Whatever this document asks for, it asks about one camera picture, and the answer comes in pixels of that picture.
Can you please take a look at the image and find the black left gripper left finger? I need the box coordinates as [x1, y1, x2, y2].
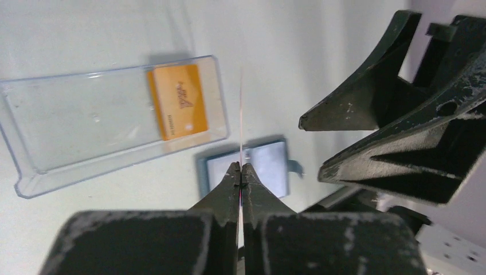
[40, 162, 241, 274]

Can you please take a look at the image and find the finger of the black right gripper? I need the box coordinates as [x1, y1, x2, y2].
[298, 10, 428, 132]
[318, 50, 485, 205]

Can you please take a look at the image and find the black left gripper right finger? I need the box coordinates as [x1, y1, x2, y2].
[241, 164, 426, 274]

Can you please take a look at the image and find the gold VIP card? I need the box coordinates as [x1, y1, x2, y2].
[238, 66, 244, 248]

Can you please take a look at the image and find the blue leather card holder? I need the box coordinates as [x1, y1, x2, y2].
[195, 138, 304, 200]

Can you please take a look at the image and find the clear acrylic card box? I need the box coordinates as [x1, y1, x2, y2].
[1, 56, 229, 199]

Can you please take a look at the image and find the gold card in box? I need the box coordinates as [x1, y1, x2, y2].
[147, 64, 209, 141]

